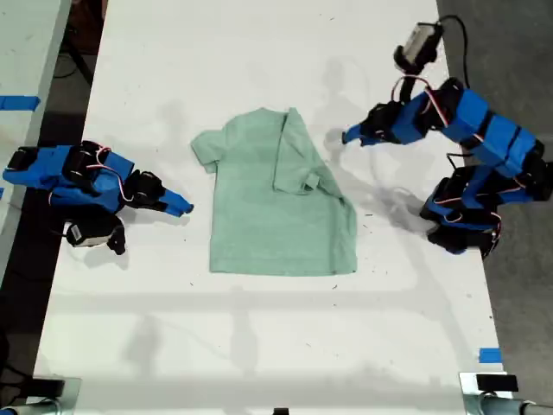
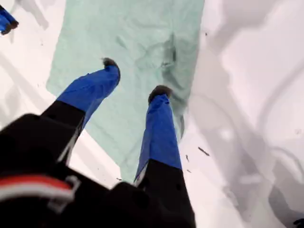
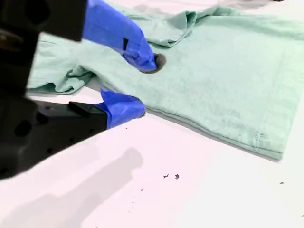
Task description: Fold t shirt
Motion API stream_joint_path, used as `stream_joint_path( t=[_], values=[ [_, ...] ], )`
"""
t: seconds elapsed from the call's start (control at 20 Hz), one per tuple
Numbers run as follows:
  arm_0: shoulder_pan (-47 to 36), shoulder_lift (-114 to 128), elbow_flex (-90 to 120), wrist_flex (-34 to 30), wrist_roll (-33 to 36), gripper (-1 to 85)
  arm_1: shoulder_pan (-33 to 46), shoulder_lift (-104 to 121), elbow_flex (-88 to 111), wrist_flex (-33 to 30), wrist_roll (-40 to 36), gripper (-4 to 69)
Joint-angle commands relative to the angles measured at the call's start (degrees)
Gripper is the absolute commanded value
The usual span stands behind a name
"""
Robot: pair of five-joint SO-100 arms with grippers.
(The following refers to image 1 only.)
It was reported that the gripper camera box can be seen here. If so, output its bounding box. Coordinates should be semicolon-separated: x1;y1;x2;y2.
393;22;445;71
64;217;116;249

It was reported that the grey metal pipe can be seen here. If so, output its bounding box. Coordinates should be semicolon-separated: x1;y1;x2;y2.
464;395;553;415
0;399;60;415

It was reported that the camera black stalk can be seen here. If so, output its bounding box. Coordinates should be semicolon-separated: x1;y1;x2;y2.
105;215;128;256
397;64;428;105

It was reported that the metal table bracket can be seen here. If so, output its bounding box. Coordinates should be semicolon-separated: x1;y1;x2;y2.
458;371;519;415
32;376;83;410

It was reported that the camera black cable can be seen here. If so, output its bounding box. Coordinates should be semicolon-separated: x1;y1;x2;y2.
438;15;472;90

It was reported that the pale green T-shirt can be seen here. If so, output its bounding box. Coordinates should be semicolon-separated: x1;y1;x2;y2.
190;106;359;276

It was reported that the small black box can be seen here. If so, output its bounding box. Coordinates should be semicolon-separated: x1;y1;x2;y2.
475;374;519;393
30;378;66;397

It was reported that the long blue tape strip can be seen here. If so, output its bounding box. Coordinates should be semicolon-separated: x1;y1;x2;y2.
0;95;41;112

